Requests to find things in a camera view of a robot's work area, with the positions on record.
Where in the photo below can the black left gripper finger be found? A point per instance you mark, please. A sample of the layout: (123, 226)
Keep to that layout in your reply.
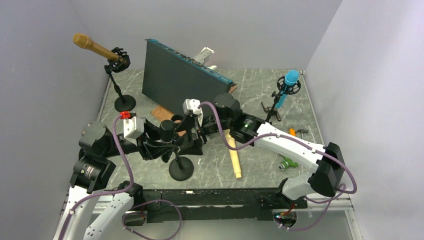
(163, 152)
(152, 131)

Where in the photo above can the dark grey server chassis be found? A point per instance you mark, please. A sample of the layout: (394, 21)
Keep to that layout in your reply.
(171, 77)

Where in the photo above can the dark metal clamp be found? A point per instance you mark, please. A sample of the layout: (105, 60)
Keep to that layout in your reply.
(271, 112)

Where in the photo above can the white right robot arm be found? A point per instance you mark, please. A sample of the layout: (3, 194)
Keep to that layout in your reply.
(324, 164)

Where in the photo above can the black desk stand with clip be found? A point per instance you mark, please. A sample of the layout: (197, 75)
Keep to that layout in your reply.
(177, 119)

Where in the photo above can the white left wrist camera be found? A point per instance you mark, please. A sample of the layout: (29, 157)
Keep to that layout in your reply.
(133, 125)

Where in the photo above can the wooden board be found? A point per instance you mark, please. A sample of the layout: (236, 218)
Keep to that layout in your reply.
(161, 114)

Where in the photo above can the black tripod mic stand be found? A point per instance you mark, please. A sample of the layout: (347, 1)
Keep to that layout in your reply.
(277, 94)

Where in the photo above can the black microphone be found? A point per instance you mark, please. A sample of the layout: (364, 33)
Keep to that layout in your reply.
(167, 130)

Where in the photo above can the orange handled tool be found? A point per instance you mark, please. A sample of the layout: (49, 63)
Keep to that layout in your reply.
(292, 131)

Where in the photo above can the black desk mic stand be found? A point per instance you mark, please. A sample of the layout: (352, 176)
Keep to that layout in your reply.
(181, 168)

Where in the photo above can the gold microphone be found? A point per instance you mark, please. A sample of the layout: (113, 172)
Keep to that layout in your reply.
(85, 42)

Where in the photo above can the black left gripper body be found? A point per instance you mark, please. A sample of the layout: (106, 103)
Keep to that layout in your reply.
(142, 140)

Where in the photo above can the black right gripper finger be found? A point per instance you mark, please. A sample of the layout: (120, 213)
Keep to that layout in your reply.
(192, 144)
(190, 123)

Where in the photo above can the blue microphone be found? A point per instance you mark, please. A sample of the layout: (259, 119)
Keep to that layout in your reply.
(286, 85)

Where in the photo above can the cream beige microphone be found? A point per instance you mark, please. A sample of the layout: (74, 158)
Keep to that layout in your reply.
(233, 154)

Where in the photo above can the green pipe fitting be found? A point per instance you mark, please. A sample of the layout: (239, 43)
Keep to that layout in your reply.
(287, 163)

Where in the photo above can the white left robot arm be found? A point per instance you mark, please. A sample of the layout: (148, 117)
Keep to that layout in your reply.
(91, 209)

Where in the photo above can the black shock mount stand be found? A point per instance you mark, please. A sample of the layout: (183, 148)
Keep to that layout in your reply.
(115, 68)

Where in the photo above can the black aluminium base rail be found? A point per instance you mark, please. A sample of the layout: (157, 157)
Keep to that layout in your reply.
(262, 204)

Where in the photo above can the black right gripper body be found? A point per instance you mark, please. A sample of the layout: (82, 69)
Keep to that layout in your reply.
(210, 125)

